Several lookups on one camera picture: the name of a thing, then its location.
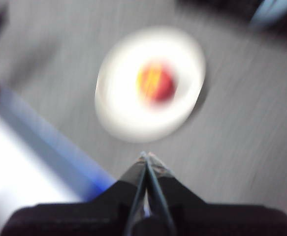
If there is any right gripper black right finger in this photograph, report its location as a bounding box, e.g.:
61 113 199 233
137 151 287 236

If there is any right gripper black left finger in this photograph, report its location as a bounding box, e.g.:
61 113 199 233
2 151 148 236

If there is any cream yellow round plate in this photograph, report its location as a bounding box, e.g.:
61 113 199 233
94 26 207 143

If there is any red yellow apple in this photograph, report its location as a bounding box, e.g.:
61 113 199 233
136 59 178 105

